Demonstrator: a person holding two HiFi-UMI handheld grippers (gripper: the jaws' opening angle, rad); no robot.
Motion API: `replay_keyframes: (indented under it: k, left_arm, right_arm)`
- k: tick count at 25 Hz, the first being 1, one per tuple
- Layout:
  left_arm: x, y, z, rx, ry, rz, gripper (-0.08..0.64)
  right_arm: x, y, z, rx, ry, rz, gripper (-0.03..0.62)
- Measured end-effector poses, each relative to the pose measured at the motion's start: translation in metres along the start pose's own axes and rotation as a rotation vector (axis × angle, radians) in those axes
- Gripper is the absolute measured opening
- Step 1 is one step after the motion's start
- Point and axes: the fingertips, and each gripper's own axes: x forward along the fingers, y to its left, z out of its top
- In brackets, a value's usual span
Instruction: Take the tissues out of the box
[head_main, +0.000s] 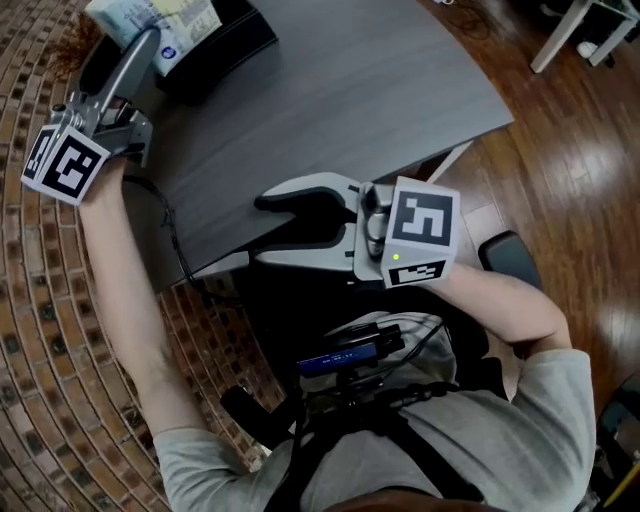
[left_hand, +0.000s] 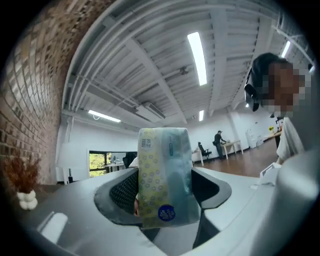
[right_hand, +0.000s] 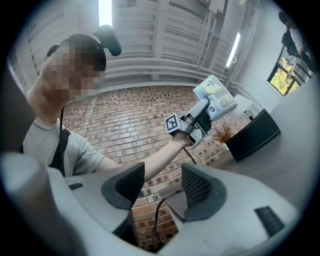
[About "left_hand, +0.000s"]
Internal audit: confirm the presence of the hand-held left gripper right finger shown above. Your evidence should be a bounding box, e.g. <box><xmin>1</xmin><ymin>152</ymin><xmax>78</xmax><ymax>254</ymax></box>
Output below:
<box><xmin>179</xmin><ymin>166</ymin><xmax>320</xmax><ymax>256</ymax></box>

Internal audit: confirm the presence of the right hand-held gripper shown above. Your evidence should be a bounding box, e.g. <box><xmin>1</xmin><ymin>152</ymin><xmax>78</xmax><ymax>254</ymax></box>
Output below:
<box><xmin>259</xmin><ymin>148</ymin><xmax>320</xmax><ymax>201</ymax></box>

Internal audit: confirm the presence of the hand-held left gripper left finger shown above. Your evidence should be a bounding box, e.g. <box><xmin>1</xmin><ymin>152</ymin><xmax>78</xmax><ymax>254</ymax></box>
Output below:
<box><xmin>24</xmin><ymin>167</ymin><xmax>162</xmax><ymax>256</ymax></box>

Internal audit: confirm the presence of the yellow patterned tissue pack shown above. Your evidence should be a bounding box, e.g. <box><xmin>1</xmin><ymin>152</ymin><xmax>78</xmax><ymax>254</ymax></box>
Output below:
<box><xmin>136</xmin><ymin>126</ymin><xmax>201</xmax><ymax>230</ymax></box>

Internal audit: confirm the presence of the person's grey shirt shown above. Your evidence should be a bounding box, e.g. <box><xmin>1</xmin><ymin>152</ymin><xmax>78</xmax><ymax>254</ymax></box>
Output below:
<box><xmin>276</xmin><ymin>116</ymin><xmax>306</xmax><ymax>165</ymax></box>

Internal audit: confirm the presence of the window with green view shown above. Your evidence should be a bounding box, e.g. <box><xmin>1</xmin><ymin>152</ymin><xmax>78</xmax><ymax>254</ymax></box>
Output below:
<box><xmin>88</xmin><ymin>150</ymin><xmax>112</xmax><ymax>179</ymax></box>

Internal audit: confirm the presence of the white bubble vase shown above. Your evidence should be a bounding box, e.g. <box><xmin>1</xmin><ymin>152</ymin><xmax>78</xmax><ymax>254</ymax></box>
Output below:
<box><xmin>16</xmin><ymin>189</ymin><xmax>39</xmax><ymax>211</ymax></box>

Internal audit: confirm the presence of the white cabinet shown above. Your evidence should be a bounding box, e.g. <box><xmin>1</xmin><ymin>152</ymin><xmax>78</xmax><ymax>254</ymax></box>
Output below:
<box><xmin>245</xmin><ymin>127</ymin><xmax>264</xmax><ymax>149</ymax></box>

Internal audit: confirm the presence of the brown dried plant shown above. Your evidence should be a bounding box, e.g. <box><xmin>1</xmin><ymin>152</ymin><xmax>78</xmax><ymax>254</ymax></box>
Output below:
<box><xmin>1</xmin><ymin>149</ymin><xmax>43</xmax><ymax>195</ymax></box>

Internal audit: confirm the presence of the white table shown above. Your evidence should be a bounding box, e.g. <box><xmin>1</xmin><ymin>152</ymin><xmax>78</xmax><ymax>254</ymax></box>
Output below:
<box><xmin>220</xmin><ymin>139</ymin><xmax>245</xmax><ymax>161</ymax></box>

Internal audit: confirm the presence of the black office chair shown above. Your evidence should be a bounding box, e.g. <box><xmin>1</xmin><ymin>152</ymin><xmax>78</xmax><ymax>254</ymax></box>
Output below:
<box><xmin>197</xmin><ymin>141</ymin><xmax>213</xmax><ymax>166</ymax></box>

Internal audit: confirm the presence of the person's head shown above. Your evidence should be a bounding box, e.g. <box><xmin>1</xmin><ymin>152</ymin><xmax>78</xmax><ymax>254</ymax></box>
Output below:
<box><xmin>249</xmin><ymin>51</ymin><xmax>314</xmax><ymax>119</ymax></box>

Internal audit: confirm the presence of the ceiling air conditioner unit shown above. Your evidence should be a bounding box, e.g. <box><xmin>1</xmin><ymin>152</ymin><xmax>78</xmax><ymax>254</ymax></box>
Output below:
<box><xmin>135</xmin><ymin>101</ymin><xmax>166</xmax><ymax>124</ymax></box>

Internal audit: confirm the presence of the black head-mounted camera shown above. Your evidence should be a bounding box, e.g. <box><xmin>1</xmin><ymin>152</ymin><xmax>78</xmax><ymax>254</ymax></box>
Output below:
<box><xmin>243</xmin><ymin>66</ymin><xmax>261</xmax><ymax>113</ymax></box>

